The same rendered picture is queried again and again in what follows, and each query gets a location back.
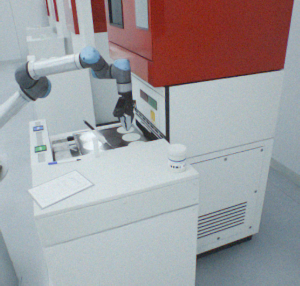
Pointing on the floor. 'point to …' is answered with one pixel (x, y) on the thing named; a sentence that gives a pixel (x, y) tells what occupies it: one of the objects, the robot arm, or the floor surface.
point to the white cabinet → (130, 254)
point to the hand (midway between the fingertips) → (126, 129)
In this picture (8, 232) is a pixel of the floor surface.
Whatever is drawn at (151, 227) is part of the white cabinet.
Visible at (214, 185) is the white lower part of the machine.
